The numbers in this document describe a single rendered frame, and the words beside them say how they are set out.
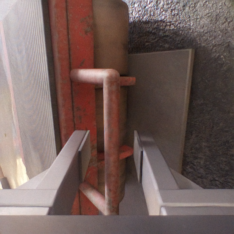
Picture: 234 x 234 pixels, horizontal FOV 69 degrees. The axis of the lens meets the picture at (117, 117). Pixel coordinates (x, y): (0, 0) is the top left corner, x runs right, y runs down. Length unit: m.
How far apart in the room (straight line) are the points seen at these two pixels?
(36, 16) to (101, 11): 0.07
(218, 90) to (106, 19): 0.14
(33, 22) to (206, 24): 0.17
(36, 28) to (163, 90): 0.15
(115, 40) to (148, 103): 0.09
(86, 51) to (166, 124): 0.13
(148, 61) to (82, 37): 0.10
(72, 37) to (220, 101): 0.16
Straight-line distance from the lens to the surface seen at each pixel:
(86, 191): 0.20
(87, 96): 0.18
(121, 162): 0.27
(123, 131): 0.25
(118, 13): 0.23
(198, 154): 0.23
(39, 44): 0.19
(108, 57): 0.22
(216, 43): 0.21
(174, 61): 0.22
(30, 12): 0.21
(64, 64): 0.17
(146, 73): 0.24
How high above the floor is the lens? 0.20
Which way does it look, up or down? 39 degrees down
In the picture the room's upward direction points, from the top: 103 degrees counter-clockwise
